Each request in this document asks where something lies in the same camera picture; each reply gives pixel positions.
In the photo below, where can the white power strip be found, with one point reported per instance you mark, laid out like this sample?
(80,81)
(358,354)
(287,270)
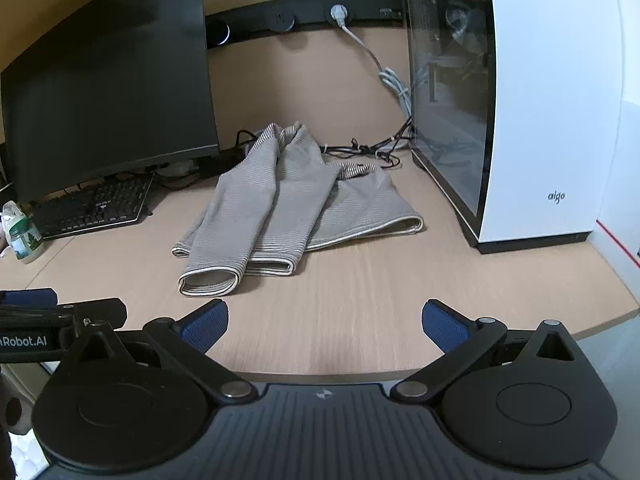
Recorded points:
(177,169)

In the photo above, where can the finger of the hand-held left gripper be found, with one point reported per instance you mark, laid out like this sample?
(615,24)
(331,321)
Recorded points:
(30,296)
(100,310)

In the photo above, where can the black socket rail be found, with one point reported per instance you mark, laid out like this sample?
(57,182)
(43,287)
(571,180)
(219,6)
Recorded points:
(300,15)

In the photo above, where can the black computer case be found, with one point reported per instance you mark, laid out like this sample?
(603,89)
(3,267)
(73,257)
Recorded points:
(540,85)

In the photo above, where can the black power adapter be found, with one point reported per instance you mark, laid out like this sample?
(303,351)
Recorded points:
(220,162)

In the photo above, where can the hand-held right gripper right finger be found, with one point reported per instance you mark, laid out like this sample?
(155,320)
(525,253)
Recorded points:
(445,327)

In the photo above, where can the black curved monitor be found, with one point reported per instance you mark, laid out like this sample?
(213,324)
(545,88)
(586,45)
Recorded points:
(110,85)

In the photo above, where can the green label jar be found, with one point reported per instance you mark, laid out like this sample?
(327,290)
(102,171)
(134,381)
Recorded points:
(22,240)

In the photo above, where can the striped knit shirt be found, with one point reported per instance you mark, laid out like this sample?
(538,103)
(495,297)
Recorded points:
(295,195)

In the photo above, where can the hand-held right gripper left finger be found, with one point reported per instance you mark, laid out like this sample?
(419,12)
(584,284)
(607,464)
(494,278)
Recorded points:
(205,327)

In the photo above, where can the black keyboard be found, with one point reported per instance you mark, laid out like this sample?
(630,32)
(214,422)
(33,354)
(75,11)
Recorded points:
(90,207)

